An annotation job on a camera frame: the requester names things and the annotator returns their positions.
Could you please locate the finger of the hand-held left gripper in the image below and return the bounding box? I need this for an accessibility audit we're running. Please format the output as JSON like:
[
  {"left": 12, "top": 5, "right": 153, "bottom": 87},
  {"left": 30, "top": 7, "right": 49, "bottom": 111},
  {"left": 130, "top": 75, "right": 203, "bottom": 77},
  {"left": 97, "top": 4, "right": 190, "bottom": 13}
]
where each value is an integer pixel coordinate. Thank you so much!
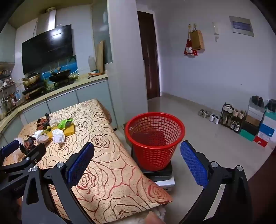
[
  {"left": 0, "top": 143, "right": 46, "bottom": 180},
  {"left": 0, "top": 140, "right": 20, "bottom": 167}
]

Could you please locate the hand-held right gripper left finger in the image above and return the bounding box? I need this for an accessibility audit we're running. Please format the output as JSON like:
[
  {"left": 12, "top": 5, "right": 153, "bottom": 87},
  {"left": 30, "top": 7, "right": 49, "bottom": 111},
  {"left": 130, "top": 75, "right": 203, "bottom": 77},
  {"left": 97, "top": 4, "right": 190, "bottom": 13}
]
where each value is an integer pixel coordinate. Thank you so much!
[{"left": 21, "top": 141, "right": 102, "bottom": 224}]

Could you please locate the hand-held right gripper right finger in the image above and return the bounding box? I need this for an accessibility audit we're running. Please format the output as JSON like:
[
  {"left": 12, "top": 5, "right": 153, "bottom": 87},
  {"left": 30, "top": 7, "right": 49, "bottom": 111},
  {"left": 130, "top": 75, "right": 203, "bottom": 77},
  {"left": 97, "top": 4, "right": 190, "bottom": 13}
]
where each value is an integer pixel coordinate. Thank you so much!
[{"left": 179, "top": 140, "right": 253, "bottom": 224}]

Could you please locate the black plastic bag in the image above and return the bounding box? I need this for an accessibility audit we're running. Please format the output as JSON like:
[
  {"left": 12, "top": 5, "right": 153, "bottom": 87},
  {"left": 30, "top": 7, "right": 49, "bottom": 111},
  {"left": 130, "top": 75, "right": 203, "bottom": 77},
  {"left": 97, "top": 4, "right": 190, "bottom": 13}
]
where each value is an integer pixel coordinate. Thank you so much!
[{"left": 19, "top": 135, "right": 36, "bottom": 154}]

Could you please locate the white plastic bag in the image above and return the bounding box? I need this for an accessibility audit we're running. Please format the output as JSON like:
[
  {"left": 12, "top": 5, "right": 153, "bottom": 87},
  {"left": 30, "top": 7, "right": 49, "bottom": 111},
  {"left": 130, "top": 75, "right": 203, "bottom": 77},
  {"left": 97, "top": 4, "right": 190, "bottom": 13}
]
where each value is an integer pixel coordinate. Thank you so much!
[{"left": 33, "top": 130, "right": 53, "bottom": 144}]

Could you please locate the white paper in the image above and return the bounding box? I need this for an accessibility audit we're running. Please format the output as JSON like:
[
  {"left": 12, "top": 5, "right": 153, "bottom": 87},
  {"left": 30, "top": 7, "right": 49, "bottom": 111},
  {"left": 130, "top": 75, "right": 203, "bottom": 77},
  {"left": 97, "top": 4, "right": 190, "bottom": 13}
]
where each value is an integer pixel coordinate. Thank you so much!
[{"left": 52, "top": 129, "right": 65, "bottom": 144}]

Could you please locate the orange brown wrapper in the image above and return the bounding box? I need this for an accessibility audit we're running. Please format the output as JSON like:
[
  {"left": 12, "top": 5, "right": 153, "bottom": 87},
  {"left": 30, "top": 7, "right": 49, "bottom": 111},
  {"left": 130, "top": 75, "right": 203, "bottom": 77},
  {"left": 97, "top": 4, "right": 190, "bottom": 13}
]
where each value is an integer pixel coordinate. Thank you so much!
[{"left": 37, "top": 113, "right": 51, "bottom": 130}]

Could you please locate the green snack wrapper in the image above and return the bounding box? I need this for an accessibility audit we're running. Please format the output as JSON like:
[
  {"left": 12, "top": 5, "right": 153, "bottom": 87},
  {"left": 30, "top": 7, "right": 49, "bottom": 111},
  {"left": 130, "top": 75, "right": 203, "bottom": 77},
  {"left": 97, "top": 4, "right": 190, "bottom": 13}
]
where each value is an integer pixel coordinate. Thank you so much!
[{"left": 58, "top": 118, "right": 74, "bottom": 130}]

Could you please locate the red plastic mesh basket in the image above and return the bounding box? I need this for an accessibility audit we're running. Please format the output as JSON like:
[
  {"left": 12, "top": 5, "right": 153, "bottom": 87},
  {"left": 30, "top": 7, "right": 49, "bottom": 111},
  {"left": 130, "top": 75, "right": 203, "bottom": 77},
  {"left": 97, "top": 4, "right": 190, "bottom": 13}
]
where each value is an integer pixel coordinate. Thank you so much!
[{"left": 125, "top": 112, "right": 186, "bottom": 171}]

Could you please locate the rose patterned tablecloth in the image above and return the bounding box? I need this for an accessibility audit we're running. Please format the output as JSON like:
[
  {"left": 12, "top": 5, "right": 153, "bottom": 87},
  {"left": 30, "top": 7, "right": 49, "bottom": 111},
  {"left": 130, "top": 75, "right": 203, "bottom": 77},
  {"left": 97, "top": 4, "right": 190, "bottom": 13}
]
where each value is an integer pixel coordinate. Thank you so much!
[{"left": 2, "top": 98, "right": 174, "bottom": 224}]

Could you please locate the black flat box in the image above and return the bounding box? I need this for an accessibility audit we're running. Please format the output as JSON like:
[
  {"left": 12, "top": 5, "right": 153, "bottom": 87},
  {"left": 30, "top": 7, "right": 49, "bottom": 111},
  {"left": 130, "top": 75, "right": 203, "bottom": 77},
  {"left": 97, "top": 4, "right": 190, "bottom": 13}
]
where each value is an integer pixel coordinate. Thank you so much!
[{"left": 131, "top": 149, "right": 173, "bottom": 178}]

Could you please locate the metal condiment rack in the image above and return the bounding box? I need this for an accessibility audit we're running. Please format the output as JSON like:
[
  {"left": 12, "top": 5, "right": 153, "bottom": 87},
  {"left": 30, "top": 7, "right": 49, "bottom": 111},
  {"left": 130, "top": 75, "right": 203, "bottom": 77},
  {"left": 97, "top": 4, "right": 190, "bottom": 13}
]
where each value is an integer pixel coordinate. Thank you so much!
[{"left": 0, "top": 69, "right": 22, "bottom": 117}]

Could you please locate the dark shoe rack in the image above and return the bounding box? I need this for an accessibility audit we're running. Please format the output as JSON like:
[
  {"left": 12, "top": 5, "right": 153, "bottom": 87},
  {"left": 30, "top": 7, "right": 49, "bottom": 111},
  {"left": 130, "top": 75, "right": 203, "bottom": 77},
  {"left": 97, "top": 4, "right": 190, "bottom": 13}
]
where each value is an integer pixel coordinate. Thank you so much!
[{"left": 219, "top": 102, "right": 247, "bottom": 134}]

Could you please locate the kitchen counter cabinet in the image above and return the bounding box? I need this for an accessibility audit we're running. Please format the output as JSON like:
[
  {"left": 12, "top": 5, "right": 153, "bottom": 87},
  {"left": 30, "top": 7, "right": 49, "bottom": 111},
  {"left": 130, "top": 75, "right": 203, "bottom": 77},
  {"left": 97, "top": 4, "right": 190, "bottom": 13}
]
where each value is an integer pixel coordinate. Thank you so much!
[{"left": 0, "top": 73, "right": 118, "bottom": 149}]

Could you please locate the cluster of assorted shoes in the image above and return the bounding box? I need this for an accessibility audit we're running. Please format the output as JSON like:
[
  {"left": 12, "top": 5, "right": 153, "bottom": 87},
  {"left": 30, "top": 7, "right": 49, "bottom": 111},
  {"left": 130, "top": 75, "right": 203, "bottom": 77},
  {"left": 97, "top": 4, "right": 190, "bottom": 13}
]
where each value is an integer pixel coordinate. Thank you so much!
[{"left": 222, "top": 104, "right": 246, "bottom": 131}]

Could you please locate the yellow cooking pot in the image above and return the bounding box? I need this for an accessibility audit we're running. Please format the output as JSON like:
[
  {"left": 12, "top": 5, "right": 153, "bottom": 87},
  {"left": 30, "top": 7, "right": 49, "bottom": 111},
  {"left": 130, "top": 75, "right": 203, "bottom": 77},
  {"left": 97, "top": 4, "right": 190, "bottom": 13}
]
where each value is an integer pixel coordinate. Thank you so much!
[{"left": 22, "top": 73, "right": 41, "bottom": 86}]

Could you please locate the stack of shoe boxes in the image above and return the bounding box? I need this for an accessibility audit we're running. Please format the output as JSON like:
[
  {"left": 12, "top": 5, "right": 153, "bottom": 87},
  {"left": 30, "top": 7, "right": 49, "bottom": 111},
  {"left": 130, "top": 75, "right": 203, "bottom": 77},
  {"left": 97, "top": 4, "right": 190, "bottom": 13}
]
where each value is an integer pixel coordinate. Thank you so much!
[{"left": 239, "top": 98, "right": 276, "bottom": 150}]

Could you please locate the black gas stove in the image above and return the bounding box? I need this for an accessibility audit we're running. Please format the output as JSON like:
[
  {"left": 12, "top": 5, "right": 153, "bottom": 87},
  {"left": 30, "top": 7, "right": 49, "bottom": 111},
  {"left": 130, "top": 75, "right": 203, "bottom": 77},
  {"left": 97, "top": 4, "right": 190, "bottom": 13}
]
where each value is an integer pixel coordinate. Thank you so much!
[{"left": 22, "top": 79, "right": 75, "bottom": 96}]

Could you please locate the black wok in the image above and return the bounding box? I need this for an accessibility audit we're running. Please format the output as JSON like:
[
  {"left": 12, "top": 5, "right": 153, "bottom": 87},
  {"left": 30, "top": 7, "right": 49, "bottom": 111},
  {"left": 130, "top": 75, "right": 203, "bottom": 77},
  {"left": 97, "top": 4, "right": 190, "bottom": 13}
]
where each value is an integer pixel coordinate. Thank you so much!
[{"left": 48, "top": 69, "right": 72, "bottom": 83}]

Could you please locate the dark grey shoe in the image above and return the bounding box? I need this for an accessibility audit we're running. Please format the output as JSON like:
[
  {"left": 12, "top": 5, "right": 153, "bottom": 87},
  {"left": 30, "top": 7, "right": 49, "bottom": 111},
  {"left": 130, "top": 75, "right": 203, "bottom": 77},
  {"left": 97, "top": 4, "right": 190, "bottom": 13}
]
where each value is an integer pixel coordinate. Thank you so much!
[{"left": 265, "top": 99, "right": 276, "bottom": 112}]

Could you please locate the black range hood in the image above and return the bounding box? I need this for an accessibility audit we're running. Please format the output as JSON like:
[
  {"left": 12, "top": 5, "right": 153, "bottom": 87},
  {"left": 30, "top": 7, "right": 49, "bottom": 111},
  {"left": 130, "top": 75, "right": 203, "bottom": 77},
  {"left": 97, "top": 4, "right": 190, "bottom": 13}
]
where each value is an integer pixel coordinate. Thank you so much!
[{"left": 22, "top": 10, "right": 72, "bottom": 75}]

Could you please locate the wooden cutting board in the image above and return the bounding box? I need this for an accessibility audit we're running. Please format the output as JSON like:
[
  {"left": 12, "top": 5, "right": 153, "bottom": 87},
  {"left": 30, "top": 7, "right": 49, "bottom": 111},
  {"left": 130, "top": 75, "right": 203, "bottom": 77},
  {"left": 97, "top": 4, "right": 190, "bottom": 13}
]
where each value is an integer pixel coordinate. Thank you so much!
[{"left": 95, "top": 40, "right": 104, "bottom": 72}]

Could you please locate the red hanging bag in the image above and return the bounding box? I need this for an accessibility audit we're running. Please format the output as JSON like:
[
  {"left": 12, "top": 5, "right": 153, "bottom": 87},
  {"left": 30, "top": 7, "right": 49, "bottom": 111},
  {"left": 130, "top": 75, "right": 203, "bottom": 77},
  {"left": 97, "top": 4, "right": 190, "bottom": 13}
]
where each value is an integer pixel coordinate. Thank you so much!
[{"left": 183, "top": 32, "right": 198, "bottom": 57}]

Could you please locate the dark wooden door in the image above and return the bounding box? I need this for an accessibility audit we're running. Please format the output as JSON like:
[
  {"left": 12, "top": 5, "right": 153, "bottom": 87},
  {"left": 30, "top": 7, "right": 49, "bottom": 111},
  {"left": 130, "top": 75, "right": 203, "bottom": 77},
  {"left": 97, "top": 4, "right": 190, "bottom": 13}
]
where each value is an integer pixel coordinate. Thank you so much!
[{"left": 137, "top": 11, "right": 160, "bottom": 100}]

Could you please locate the brown paper bag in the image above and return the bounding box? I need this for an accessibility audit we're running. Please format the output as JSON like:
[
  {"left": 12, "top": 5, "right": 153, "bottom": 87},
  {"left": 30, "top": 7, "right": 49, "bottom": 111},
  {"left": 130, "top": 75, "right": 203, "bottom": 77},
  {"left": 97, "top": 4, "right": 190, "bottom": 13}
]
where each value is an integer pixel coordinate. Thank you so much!
[{"left": 189, "top": 27, "right": 205, "bottom": 50}]

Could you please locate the white intercom phone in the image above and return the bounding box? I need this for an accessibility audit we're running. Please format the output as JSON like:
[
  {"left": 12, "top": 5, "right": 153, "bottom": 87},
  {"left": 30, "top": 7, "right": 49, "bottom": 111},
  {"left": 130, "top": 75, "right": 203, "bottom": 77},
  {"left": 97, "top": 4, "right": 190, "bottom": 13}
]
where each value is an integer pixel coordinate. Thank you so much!
[{"left": 212, "top": 22, "right": 219, "bottom": 42}]

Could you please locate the grey electrical panel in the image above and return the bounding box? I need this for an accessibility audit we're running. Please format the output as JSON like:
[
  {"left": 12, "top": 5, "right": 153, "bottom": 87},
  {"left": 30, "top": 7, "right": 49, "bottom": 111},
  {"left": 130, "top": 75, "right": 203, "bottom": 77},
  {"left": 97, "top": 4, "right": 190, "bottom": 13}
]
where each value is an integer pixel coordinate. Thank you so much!
[{"left": 229, "top": 16, "right": 254, "bottom": 37}]

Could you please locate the pale wall cabinet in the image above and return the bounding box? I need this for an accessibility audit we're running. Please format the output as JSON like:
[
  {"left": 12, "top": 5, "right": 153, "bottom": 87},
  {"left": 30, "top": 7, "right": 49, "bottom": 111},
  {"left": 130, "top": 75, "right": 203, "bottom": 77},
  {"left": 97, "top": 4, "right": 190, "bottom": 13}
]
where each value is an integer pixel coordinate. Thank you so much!
[{"left": 0, "top": 23, "right": 16, "bottom": 64}]

